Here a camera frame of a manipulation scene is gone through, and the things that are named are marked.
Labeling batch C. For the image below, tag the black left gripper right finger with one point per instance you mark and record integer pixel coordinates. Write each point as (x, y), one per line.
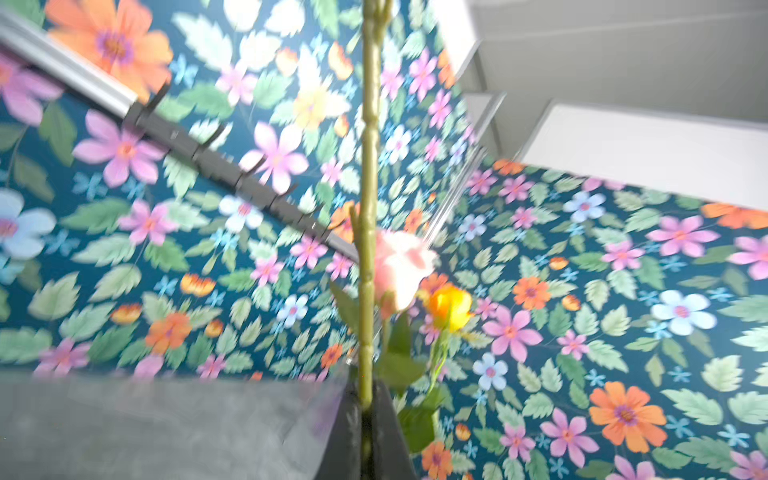
(391, 458)

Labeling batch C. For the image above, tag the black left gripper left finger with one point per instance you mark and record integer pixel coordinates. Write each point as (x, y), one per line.
(341, 432)

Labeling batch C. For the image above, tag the yellow rose stem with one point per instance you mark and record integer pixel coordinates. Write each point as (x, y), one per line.
(450, 311)

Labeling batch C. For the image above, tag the pink rose stem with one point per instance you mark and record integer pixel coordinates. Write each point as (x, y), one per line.
(360, 311)

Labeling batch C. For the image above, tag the black hook rail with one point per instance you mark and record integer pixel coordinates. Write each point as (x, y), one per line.
(215, 167)

